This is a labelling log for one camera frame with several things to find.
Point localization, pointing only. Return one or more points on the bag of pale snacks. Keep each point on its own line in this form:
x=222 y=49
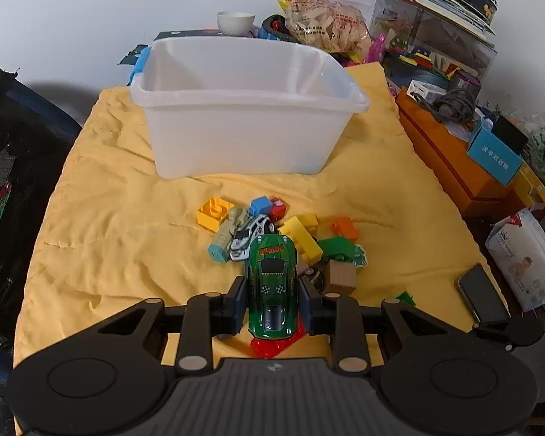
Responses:
x=327 y=22

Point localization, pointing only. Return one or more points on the yellow box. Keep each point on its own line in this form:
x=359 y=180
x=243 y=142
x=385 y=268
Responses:
x=538 y=190

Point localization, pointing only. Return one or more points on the blue and black toy case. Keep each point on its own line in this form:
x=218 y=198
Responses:
x=272 y=27

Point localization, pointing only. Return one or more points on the pink tinsel decoration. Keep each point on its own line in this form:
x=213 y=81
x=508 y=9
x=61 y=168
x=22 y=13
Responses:
x=374 y=47

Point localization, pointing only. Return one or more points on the clear plastic toy box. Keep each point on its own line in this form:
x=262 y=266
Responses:
x=436 y=27

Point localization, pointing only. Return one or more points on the dark grey round tub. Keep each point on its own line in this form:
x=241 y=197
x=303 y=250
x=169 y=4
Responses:
x=406 y=70

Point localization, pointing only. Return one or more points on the white cup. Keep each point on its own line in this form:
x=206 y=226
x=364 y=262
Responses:
x=235 y=22

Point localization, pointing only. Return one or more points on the translucent white plastic bin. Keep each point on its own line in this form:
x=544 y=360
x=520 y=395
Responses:
x=236 y=136

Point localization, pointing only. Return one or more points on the green building block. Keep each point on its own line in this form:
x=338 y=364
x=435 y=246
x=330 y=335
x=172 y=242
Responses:
x=336 y=249

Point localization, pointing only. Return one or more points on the yellow cloth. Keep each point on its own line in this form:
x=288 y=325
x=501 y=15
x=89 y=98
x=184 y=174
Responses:
x=118 y=200

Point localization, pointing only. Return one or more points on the black smartphone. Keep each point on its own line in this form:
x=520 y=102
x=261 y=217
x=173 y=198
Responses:
x=481 y=293

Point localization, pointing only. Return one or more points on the small green flat piece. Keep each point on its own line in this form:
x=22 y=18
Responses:
x=405 y=299

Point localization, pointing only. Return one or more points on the light blue small box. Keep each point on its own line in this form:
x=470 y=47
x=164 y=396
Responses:
x=493 y=152

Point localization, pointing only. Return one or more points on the white wet wipes pack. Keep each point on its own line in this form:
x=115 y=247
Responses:
x=522 y=259

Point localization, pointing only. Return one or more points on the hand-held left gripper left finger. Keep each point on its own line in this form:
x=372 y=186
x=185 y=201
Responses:
x=241 y=304

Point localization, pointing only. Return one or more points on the brown cube block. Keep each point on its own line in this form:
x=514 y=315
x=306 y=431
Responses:
x=339 y=278

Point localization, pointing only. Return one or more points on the small black box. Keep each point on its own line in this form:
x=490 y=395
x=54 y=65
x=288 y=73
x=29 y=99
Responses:
x=511 y=134

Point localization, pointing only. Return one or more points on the dark green cardboard box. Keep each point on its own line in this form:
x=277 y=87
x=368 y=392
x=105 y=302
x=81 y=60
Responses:
x=190 y=34

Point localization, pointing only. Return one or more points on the stack of books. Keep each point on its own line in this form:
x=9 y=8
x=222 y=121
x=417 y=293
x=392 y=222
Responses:
x=449 y=13

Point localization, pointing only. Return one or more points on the small white box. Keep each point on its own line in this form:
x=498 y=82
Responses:
x=424 y=91

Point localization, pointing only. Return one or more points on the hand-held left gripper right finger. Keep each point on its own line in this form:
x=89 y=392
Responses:
x=305 y=304

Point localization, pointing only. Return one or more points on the orange cardboard box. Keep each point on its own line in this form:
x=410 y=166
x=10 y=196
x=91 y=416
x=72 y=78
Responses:
x=445 y=154

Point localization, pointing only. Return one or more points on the long yellow building block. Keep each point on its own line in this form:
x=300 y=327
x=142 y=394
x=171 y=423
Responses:
x=302 y=236

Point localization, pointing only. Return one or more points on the square yellow building block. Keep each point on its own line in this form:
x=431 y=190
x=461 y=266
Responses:
x=213 y=215

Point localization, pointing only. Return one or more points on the white toy car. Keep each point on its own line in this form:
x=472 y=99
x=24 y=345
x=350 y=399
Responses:
x=250 y=234

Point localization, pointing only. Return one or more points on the red building block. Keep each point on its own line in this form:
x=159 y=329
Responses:
x=279 y=211

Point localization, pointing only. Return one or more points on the green toy race car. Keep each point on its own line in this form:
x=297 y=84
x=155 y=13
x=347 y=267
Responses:
x=272 y=272

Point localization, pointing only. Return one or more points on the red plastic plate piece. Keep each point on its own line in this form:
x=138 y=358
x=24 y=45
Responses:
x=272 y=347

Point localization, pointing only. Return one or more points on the orange building block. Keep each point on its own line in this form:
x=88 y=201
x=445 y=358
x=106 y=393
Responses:
x=345 y=228

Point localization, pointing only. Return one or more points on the blue building block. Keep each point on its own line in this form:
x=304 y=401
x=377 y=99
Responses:
x=260 y=205

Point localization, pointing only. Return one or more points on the pale green cylinder toy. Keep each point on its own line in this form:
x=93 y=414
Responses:
x=222 y=240

